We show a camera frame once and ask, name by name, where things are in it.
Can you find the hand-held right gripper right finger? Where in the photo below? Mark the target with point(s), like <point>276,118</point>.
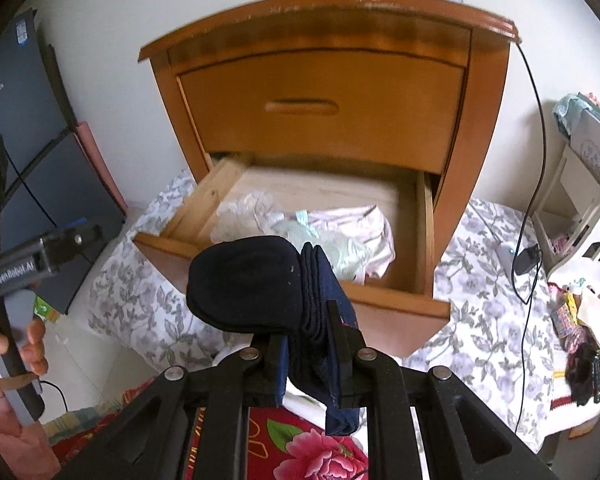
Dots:
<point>350,375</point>

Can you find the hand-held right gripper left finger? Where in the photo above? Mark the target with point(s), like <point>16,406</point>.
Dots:
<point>278,370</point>

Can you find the wooden drawer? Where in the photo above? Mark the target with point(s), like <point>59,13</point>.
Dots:
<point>405,320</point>
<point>380,120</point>

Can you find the navy socks pair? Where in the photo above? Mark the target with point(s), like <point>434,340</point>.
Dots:
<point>240,285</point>

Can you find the pink underwear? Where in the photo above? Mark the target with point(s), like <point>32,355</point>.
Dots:
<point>360,240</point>

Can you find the person's left forearm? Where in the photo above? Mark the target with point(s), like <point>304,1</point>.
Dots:
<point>10,445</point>

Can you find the mint patterned underwear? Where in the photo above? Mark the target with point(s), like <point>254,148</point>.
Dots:
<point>330,255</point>

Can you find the pale lace underwear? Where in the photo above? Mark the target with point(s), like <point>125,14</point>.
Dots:
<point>240,220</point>

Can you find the closed wooden drawer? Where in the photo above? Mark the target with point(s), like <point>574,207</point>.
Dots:
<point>380,120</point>

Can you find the small green packet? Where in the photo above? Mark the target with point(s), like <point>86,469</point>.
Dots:
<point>45,307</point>

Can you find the red floral blanket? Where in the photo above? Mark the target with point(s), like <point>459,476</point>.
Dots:
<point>305,450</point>

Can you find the dark blue cabinet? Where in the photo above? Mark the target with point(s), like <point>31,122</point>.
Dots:
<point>55,175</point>

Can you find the pink board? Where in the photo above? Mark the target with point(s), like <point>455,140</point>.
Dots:
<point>97,160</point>

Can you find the grey floral bed sheet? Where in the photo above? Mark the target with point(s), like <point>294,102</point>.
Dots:
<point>480,300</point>

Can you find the black power adapter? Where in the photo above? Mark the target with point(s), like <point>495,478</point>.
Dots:
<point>527,260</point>

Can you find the colourful patterned packet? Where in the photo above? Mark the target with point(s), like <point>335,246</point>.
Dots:
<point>565,322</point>

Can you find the black cloth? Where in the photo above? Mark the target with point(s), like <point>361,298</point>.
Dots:
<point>580,375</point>

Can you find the black remote control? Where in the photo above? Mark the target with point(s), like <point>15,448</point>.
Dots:
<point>598,380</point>

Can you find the cream paper bag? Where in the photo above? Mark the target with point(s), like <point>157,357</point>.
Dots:
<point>597,315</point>

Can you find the white openwork rack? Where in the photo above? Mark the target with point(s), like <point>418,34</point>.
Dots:
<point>595,255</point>

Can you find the wooden nightstand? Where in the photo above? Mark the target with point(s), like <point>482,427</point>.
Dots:
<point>485,110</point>

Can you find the grey white album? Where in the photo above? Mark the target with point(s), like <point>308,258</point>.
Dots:
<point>592,150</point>

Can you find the light blue cloth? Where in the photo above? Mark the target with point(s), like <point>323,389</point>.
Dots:
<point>567,112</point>

